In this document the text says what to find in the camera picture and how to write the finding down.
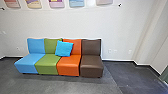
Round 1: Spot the blue sofa seat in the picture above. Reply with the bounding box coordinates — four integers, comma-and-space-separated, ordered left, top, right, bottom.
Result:
13, 37, 47, 75

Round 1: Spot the green sofa seat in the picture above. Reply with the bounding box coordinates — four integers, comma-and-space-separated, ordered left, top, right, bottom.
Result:
34, 38, 64, 76

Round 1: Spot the pink red wall poster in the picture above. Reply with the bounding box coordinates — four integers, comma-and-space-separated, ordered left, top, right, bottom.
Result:
3, 0, 22, 9

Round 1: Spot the light blue wall poster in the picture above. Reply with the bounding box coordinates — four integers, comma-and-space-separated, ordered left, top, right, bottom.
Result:
68, 0, 86, 8

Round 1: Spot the yellow wall poster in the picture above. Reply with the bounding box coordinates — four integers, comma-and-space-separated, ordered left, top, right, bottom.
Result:
24, 0, 43, 10

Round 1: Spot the brown sofa seat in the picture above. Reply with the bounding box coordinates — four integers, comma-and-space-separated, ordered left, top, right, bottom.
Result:
79, 38, 105, 79

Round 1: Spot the purple wall poster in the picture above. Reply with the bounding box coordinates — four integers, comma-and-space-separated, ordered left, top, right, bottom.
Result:
48, 0, 66, 9

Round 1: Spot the beige pink wall poster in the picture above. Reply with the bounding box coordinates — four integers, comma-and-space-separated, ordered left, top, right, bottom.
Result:
95, 0, 114, 6

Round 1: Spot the blue square cushion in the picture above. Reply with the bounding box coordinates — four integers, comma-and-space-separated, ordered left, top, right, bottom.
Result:
54, 40, 75, 58

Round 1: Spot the orange sofa seat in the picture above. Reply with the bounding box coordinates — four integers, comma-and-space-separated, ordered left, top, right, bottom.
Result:
56, 38, 83, 77

